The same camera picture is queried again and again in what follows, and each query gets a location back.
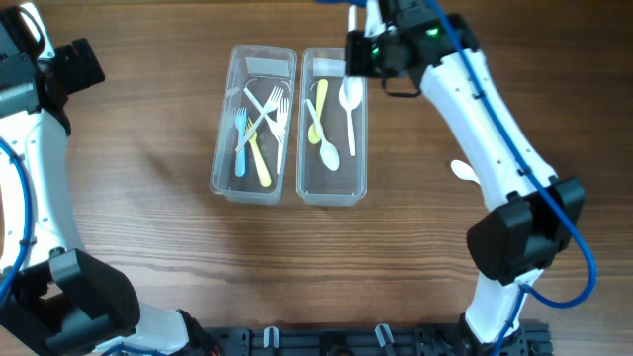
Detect thin bent white fork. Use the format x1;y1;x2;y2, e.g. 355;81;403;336
243;88;284;142

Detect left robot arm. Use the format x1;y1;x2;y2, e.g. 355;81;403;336
1;2;222;355

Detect left blue cable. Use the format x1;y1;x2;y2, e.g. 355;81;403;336
0;137;36;306

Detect right clear plastic container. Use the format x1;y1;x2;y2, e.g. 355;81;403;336
296;47;368;206

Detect right blue cable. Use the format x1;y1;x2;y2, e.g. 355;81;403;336
316;0;598;356

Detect yellow plastic fork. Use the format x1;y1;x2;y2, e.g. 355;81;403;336
248;133;272;188

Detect yellow plastic spoon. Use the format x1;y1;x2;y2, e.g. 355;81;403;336
308;79;328;144

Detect slim white fork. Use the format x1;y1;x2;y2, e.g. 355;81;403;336
235;86;283;152

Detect white fork thick handle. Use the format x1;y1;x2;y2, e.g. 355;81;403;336
234;107;247;177

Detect white spoon diagonal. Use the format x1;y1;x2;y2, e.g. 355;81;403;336
339;76;363;156

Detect cream spoon near gripper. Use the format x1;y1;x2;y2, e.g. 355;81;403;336
450;159;480;185

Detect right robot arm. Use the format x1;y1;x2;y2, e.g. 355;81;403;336
345;1;596;355

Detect left clear plastic container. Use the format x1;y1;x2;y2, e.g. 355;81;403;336
210;45;297;205

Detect clear plastic container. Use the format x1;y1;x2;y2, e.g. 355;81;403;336
210;45;297;205
296;47;368;206

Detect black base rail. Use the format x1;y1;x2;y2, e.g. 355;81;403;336
202;320;553;356

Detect white spoon thin handle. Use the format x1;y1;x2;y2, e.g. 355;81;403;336
305;99;340;171

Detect blue cable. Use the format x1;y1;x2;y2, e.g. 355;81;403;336
0;137;36;306
316;0;598;356

